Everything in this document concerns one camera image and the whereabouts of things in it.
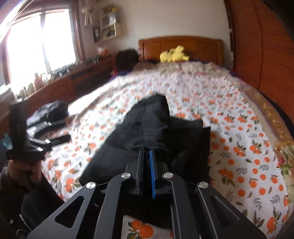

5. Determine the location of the wooden desk cabinet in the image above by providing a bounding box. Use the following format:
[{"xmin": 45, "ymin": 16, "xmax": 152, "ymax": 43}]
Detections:
[{"xmin": 0, "ymin": 58, "xmax": 116, "ymax": 129}]

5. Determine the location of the orange white paper bag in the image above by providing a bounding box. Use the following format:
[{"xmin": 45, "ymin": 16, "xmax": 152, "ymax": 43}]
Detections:
[{"xmin": 96, "ymin": 46, "xmax": 109, "ymax": 58}]

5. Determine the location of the wooden bed headboard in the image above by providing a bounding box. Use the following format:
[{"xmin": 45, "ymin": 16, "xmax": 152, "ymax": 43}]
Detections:
[{"xmin": 137, "ymin": 36, "xmax": 225, "ymax": 67}]

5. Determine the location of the yellow Pikachu plush toy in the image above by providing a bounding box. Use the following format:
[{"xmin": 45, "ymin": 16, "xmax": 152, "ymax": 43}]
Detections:
[{"xmin": 159, "ymin": 45, "xmax": 190, "ymax": 62}]

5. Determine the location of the floral quilt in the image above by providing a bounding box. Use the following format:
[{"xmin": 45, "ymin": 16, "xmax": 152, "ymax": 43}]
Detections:
[{"xmin": 134, "ymin": 61, "xmax": 293, "ymax": 185}]

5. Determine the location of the black double-breasted coat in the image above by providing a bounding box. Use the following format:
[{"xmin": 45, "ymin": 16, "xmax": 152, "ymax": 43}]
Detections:
[{"xmin": 79, "ymin": 94, "xmax": 210, "ymax": 185}]

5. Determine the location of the orange-print white bed sheet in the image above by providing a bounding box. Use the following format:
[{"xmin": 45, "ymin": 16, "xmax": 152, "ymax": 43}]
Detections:
[{"xmin": 42, "ymin": 63, "xmax": 293, "ymax": 238}]

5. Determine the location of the window with wooden frame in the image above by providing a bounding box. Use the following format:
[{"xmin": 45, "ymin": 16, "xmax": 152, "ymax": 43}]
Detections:
[{"xmin": 0, "ymin": 0, "xmax": 87, "ymax": 88}]

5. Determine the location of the pink bottle on sill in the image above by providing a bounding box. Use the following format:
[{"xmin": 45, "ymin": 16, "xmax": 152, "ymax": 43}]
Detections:
[{"xmin": 34, "ymin": 73, "xmax": 44, "ymax": 90}]

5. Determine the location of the wooden louvered wardrobe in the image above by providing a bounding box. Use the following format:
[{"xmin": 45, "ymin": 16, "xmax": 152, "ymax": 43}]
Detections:
[{"xmin": 225, "ymin": 1, "xmax": 293, "ymax": 119}]

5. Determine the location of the white wall shelf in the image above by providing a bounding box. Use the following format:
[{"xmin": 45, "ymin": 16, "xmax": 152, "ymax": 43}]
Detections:
[{"xmin": 92, "ymin": 5, "xmax": 122, "ymax": 43}]

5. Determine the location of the person's left hand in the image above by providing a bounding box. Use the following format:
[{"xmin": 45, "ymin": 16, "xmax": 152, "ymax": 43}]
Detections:
[{"xmin": 8, "ymin": 160, "xmax": 42, "ymax": 188}]

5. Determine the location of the folded black clothes pile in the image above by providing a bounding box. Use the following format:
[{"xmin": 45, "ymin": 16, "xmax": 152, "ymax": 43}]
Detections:
[{"xmin": 26, "ymin": 101, "xmax": 68, "ymax": 127}]

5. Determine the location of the dark chair with backpack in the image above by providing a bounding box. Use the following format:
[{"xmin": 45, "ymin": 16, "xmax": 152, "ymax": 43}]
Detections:
[{"xmin": 112, "ymin": 48, "xmax": 139, "ymax": 75}]

